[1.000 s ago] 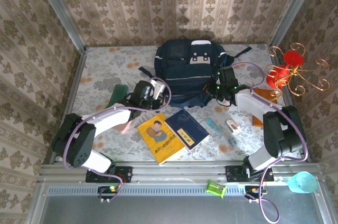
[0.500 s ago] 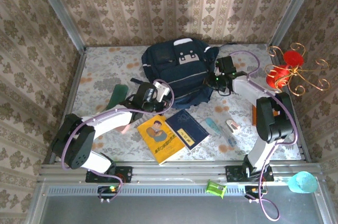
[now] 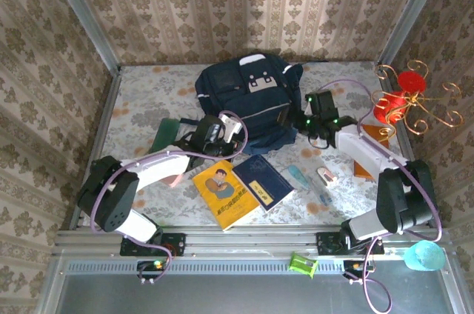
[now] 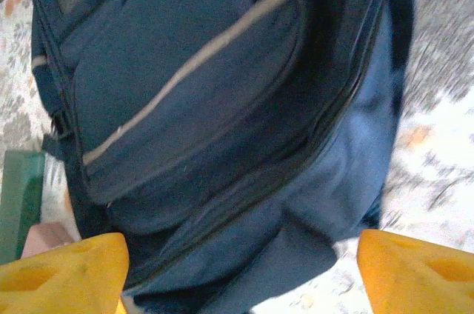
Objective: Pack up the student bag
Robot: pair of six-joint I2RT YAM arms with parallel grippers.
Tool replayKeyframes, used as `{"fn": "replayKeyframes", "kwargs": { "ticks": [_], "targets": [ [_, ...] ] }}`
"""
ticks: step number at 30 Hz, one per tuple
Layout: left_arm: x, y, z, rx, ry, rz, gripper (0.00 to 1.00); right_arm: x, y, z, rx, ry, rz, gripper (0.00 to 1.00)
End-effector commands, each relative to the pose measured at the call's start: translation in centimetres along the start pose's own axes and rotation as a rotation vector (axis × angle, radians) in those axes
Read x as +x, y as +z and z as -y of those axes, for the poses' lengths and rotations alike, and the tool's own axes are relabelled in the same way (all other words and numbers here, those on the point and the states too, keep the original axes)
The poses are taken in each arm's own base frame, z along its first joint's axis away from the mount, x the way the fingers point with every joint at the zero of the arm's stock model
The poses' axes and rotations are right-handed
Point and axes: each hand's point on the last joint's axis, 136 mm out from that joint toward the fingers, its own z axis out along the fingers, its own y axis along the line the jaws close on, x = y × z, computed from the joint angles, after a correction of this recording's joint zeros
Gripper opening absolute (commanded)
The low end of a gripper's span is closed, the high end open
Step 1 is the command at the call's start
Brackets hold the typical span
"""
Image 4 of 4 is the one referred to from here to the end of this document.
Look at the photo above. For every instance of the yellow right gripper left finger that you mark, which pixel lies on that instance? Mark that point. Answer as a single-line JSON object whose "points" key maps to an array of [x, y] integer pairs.
{"points": [[63, 280]]}

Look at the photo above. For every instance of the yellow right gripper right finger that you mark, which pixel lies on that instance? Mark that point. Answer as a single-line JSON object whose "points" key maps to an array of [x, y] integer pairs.
{"points": [[414, 277]]}

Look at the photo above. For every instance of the navy blue backpack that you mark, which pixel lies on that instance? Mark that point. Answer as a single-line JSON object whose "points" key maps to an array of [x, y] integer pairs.
{"points": [[207, 106]]}

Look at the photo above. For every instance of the green book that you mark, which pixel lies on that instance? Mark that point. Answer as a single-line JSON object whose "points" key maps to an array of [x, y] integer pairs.
{"points": [[18, 203]]}

